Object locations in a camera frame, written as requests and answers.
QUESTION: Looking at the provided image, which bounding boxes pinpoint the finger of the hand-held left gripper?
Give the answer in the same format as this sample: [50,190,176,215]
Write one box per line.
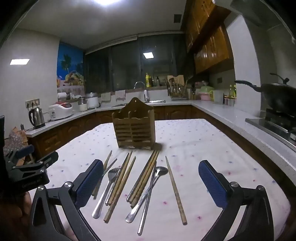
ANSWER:
[5,145,35,166]
[7,151,59,174]

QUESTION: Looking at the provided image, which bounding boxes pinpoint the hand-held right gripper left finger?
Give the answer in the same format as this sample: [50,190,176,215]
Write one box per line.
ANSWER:
[29,159,104,241]

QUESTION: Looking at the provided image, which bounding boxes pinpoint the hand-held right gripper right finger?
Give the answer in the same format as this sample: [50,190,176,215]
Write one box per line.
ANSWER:
[198,160,274,241]

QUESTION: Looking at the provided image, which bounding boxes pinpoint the metal fork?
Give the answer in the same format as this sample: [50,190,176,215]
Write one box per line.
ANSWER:
[92,167,121,219]

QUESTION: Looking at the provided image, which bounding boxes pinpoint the wooden chopstick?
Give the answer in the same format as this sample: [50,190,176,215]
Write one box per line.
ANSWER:
[165,156,188,226]
[129,150,159,203]
[131,151,160,208]
[103,156,136,223]
[92,150,113,200]
[107,150,133,206]

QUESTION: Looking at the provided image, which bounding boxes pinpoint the metal spoon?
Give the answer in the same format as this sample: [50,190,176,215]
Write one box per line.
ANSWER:
[125,166,169,223]

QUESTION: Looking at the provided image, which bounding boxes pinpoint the wooden utensil holder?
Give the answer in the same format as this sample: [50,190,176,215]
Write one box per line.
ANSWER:
[112,97,155,150]

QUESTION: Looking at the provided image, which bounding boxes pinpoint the dish rack with utensils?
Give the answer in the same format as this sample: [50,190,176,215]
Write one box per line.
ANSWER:
[165,79,189,100]

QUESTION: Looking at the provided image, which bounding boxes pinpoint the floral patterned cloth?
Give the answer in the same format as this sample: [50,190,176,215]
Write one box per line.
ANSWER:
[3,126,30,163]

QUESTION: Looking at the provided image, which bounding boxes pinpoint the steel electric kettle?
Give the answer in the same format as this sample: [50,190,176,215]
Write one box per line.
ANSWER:
[28,107,46,129]

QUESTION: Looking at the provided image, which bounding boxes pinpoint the wooden base cabinets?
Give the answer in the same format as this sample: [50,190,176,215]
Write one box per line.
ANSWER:
[26,104,294,186]

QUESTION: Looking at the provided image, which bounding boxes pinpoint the white floral tablecloth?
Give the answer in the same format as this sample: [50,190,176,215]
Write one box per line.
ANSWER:
[44,119,291,241]

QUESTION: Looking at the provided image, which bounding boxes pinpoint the white rice cooker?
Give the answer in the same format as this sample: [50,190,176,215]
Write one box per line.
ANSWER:
[48,102,74,121]

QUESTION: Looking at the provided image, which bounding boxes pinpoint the grey kitchen countertop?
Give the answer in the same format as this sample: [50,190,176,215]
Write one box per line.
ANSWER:
[25,100,296,163]

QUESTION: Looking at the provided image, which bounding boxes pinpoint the steel sink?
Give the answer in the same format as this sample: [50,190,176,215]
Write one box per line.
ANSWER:
[111,100,166,107]

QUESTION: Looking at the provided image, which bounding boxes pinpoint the steel gas stove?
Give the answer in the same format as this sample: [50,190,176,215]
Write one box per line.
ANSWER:
[245,109,296,146]

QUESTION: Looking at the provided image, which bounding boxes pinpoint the white pitcher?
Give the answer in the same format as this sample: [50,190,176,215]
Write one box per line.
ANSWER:
[212,90,224,103]

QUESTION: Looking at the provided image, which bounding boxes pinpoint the pink and green container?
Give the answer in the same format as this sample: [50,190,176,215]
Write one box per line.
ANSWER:
[198,86,214,100]

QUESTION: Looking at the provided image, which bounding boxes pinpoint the chrome kitchen faucet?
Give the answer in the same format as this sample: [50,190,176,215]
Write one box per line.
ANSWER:
[134,81,148,102]

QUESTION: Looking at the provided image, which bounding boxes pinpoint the dark kitchen window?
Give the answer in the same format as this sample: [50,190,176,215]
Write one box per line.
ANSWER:
[84,32,195,92]

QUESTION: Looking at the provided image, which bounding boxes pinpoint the wooden cutting board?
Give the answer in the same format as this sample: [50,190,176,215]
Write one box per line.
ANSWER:
[167,75,185,87]

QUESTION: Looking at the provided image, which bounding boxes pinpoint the black wok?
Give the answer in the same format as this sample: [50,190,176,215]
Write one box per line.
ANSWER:
[235,73,296,114]

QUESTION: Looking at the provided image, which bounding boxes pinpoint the ceiling light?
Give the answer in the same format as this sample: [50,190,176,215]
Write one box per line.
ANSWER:
[92,0,125,6]

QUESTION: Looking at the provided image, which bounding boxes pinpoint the range hood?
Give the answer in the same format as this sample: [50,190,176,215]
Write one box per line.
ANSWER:
[213,0,296,47]

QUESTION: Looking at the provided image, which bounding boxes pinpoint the tropical fruit wall poster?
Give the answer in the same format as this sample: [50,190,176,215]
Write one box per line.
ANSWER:
[57,43,86,93]

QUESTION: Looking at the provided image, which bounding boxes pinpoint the wooden wall cabinets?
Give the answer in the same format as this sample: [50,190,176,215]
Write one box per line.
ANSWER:
[183,0,235,75]

